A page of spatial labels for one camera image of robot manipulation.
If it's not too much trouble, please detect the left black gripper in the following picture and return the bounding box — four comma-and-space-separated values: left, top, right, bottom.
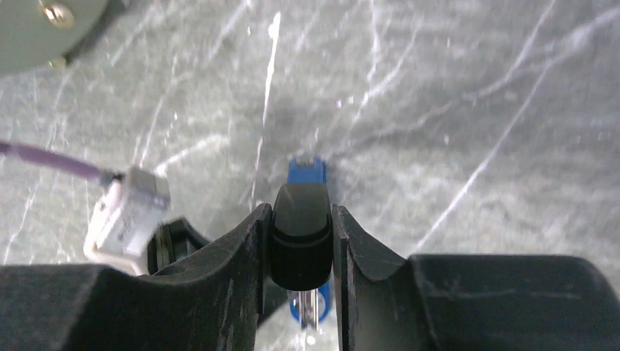
146, 218, 211, 276

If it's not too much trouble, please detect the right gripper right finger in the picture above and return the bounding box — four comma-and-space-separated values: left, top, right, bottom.
332, 205, 619, 350

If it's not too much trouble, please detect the round white orange drawer box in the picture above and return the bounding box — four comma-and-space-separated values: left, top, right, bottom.
1, 1, 131, 77

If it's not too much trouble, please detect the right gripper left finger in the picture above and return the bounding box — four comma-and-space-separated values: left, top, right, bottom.
1, 204, 272, 350

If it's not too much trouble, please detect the blue black stapler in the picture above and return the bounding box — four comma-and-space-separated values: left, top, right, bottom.
268, 156, 332, 330

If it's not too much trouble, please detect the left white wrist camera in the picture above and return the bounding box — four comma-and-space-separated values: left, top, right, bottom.
83, 166, 170, 276

